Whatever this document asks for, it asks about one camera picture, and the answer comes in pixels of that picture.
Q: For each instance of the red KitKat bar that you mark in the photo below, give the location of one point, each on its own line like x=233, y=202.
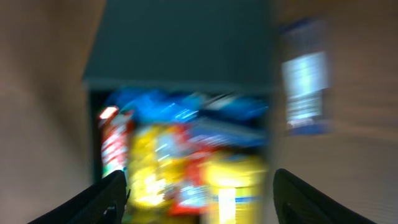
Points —
x=115, y=126

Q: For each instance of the blue Oreo cookie pack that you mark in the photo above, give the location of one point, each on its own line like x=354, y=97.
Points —
x=161, y=106

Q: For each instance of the yellow snack bag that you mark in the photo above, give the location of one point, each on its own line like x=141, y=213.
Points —
x=155, y=168

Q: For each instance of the dark purple chocolate bar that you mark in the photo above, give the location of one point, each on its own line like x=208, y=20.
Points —
x=306, y=77

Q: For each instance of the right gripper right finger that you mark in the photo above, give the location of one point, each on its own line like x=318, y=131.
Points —
x=297, y=202

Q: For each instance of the black box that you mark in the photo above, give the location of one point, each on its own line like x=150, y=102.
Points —
x=211, y=47

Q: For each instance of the red snack bag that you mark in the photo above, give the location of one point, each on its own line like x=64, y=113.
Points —
x=190, y=197

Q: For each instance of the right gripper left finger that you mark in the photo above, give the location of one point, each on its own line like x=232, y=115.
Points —
x=102, y=203

